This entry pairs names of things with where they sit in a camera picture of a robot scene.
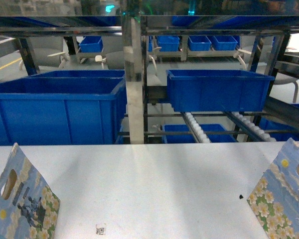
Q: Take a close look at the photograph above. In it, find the steel rack upright post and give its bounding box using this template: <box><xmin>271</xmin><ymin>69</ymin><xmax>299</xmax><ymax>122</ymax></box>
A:
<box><xmin>122</xmin><ymin>14</ymin><xmax>145</xmax><ymax>144</ymax></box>

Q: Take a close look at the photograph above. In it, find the blue bin on conveyor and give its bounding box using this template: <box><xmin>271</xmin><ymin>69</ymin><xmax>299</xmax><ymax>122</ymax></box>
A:
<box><xmin>166</xmin><ymin>69</ymin><xmax>274</xmax><ymax>112</ymax></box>

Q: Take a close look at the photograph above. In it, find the large blue bin left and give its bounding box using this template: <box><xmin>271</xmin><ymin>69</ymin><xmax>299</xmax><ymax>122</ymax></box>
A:
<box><xmin>0</xmin><ymin>70</ymin><xmax>127</xmax><ymax>146</ymax></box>

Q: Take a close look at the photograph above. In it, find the flower gift bag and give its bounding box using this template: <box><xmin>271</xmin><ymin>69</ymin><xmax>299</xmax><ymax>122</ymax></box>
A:
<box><xmin>0</xmin><ymin>143</ymin><xmax>60</xmax><ymax>239</ymax></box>
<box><xmin>247</xmin><ymin>138</ymin><xmax>299</xmax><ymax>239</ymax></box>

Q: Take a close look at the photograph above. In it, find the qr code sticker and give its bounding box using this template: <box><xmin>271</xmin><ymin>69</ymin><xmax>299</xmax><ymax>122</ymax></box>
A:
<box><xmin>96</xmin><ymin>223</ymin><xmax>107</xmax><ymax>236</ymax></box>

